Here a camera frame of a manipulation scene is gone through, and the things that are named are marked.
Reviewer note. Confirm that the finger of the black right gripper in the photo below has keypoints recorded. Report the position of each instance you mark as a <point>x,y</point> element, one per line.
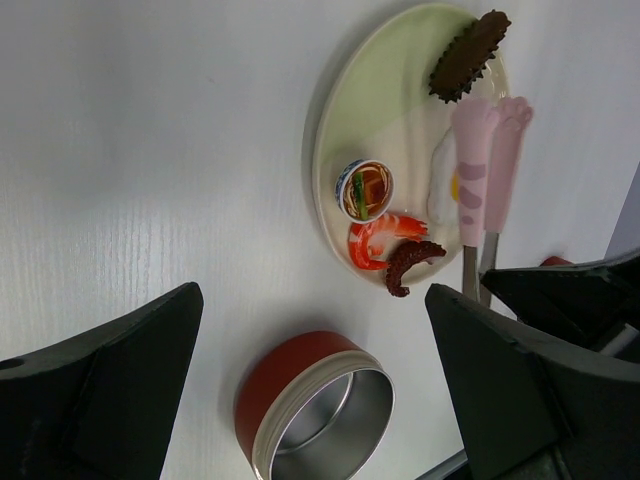
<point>594,305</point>

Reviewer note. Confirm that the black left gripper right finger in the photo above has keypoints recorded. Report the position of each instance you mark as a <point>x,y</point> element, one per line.
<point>530,405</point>

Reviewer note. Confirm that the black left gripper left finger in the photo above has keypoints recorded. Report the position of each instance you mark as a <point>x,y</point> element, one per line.
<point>101,404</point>

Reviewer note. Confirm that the dark red toy octopus tentacle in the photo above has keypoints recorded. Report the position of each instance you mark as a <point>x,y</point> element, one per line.
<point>406,256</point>

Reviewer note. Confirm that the pink cat paw tongs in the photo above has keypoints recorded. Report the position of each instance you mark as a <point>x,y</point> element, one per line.
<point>488,144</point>

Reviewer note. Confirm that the cream green round plate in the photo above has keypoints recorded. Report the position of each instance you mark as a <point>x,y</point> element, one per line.
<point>380,108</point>

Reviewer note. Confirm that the red lunch box lid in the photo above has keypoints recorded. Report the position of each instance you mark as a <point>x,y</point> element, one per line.
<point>554,261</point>

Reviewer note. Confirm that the red steel lunch box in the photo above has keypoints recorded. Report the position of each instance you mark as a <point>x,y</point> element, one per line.
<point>315,407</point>

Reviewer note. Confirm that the toy fried egg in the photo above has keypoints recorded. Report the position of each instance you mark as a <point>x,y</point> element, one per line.
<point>441,204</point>

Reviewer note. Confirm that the orange toy shrimp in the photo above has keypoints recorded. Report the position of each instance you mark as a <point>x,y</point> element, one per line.
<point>367,242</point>

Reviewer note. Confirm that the toy noodle bowl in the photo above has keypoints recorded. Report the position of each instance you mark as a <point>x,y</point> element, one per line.
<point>364,190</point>

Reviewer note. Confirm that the brown toy sea cucumber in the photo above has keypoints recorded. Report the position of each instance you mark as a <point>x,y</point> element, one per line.
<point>466,56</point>

